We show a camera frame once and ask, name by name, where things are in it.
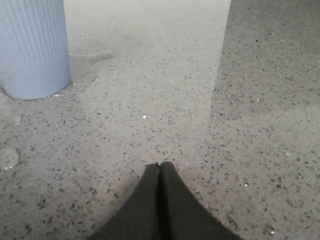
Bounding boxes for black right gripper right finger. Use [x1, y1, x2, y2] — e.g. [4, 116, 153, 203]
[158, 162, 240, 240]

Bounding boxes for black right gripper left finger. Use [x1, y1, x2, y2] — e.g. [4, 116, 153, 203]
[89, 163, 160, 240]

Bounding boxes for light blue ribbed cup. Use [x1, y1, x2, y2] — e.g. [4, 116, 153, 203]
[0, 0, 71, 100]

